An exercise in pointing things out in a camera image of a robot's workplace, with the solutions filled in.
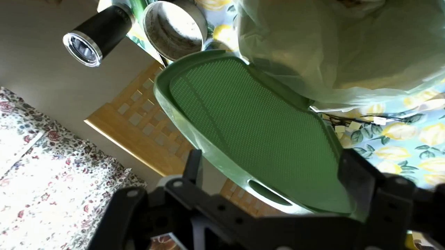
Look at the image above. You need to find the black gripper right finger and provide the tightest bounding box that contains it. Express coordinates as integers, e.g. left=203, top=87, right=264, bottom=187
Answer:
left=337, top=146, right=388, bottom=220

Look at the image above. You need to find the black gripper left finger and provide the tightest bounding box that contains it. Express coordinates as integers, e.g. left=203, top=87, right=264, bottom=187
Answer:
left=182, top=149, right=206, bottom=187

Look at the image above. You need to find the green bin lid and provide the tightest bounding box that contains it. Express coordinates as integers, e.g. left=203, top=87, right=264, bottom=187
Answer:
left=153, top=49, right=359, bottom=218

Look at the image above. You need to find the lemon print tablecloth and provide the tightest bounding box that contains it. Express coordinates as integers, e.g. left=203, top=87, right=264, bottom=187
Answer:
left=124, top=0, right=445, bottom=192

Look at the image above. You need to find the long black stick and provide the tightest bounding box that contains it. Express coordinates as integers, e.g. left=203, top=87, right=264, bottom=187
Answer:
left=319, top=112, right=388, bottom=128

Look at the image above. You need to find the small round metal cup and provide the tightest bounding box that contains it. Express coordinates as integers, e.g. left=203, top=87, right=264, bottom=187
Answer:
left=142, top=0, right=210, bottom=63

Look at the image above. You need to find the floral cafe curtain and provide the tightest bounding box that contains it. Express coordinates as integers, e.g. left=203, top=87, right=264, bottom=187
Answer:
left=0, top=85, right=145, bottom=250

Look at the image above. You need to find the black flashlight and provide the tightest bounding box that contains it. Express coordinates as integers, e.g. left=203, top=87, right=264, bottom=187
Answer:
left=61, top=5, right=135, bottom=70

